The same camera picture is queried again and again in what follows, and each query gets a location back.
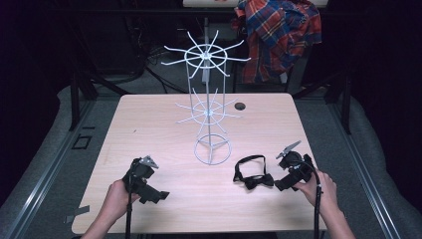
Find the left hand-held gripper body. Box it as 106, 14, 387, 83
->
121, 154, 160, 196

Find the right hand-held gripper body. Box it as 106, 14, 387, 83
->
276, 139, 317, 187

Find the black bow tie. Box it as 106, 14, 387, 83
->
232, 154, 276, 191

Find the person's left hand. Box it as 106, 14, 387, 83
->
99, 178, 141, 227

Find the person's right hand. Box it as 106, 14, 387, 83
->
293, 169, 340, 217

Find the grey tape strip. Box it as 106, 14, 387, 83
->
63, 204, 92, 225

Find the red blue plaid shirt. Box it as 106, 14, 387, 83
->
231, 0, 323, 85

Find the grey metal pole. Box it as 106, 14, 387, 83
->
202, 17, 211, 85

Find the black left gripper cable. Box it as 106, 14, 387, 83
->
124, 165, 134, 239

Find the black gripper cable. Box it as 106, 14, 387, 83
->
290, 159, 323, 239
124, 165, 134, 239

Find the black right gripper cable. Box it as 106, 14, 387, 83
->
290, 159, 323, 239

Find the aluminium floor rail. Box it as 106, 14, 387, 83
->
0, 99, 97, 239
326, 99, 405, 239

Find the black metal stand frame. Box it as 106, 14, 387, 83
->
292, 73, 353, 135
67, 70, 131, 132

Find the black floor cable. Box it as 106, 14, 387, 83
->
144, 45, 189, 95

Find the white wire display rack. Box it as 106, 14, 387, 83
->
160, 29, 253, 166

